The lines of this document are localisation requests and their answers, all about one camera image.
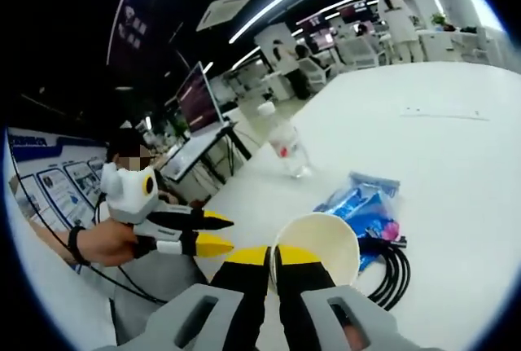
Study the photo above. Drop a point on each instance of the grey chair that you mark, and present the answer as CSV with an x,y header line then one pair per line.
x,y
179,282

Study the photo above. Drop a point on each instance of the white office chair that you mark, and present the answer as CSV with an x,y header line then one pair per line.
x,y
360,51

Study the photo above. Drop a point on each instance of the wall poster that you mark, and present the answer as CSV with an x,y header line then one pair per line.
x,y
61,180

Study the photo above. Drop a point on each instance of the ceiling air conditioner vent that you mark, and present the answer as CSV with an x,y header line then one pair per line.
x,y
224,13

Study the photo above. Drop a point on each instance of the clear plastic water bottle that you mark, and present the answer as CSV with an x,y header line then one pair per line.
x,y
287,143

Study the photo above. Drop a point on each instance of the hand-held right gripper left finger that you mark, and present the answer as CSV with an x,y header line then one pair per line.
x,y
240,286

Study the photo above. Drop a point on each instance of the computer monitor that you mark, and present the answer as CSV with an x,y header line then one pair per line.
x,y
199,100

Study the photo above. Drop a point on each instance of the person's left hand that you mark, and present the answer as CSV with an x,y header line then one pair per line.
x,y
110,245

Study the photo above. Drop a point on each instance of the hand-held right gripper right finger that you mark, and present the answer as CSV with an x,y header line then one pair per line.
x,y
301,290

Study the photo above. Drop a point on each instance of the green potted plant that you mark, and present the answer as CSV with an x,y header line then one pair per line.
x,y
440,21

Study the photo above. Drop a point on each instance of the blue tissue packet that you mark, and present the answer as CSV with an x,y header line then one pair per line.
x,y
366,208

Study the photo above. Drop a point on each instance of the white table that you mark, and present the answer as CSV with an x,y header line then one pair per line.
x,y
427,163

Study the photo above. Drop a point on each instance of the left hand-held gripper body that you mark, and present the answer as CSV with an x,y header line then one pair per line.
x,y
128,192

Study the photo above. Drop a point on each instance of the white paper cup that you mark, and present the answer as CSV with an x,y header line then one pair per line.
x,y
321,245

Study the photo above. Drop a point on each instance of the dark hanging banner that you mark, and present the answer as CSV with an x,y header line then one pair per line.
x,y
132,17

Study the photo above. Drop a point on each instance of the black wristband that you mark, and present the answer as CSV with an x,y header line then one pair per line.
x,y
77,245

